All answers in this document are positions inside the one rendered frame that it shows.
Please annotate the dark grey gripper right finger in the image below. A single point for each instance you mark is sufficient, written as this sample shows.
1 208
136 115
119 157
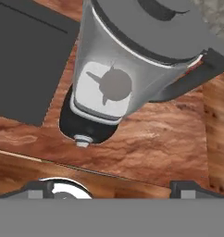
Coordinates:
186 189

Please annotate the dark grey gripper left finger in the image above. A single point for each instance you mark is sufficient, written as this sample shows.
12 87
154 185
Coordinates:
35 189

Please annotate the white blender knob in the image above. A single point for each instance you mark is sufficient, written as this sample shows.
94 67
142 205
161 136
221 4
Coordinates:
83 140

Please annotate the clear jar blender black base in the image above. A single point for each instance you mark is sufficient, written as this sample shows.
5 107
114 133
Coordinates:
95 49

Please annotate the dark grey blender lid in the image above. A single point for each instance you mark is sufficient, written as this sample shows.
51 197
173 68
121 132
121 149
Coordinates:
132 24

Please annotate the white round plate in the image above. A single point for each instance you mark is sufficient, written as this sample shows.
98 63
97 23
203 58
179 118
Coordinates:
75 190

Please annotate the dark grey hob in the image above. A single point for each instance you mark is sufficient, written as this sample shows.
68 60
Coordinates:
27 61

